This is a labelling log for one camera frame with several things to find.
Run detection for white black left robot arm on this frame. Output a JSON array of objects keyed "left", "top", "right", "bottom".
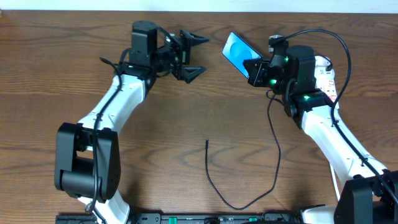
[{"left": 54, "top": 21, "right": 209, "bottom": 223}]

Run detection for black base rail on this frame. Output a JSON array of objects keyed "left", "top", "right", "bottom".
[{"left": 55, "top": 212, "right": 304, "bottom": 224}]

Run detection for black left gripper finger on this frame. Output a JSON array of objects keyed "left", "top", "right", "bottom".
[
  {"left": 185, "top": 32, "right": 210, "bottom": 47},
  {"left": 182, "top": 66, "right": 206, "bottom": 83}
]

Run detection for white power strip cord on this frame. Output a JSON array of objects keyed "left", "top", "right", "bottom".
[{"left": 328, "top": 161, "right": 342, "bottom": 202}]

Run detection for white power strip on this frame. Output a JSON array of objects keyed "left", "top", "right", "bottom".
[{"left": 314, "top": 55, "right": 338, "bottom": 102}]

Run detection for black USB charging cable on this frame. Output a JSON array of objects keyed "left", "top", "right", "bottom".
[{"left": 204, "top": 54, "right": 333, "bottom": 211}]

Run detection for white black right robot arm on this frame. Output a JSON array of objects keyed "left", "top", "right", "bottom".
[{"left": 242, "top": 45, "right": 397, "bottom": 223}]

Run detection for blue Galaxy smartphone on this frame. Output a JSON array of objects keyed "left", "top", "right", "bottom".
[{"left": 222, "top": 32, "right": 262, "bottom": 78}]

